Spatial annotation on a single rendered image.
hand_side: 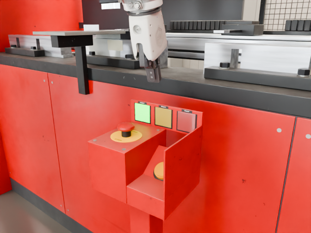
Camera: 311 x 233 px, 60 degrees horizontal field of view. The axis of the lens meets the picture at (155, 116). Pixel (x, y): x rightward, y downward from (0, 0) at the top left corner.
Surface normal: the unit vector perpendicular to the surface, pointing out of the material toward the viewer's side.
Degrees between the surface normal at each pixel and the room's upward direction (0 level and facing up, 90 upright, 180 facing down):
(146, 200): 90
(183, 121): 90
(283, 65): 90
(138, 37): 103
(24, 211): 0
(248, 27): 90
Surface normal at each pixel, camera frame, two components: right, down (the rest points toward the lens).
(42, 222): 0.00, -0.95
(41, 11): 0.79, 0.19
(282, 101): -0.61, 0.25
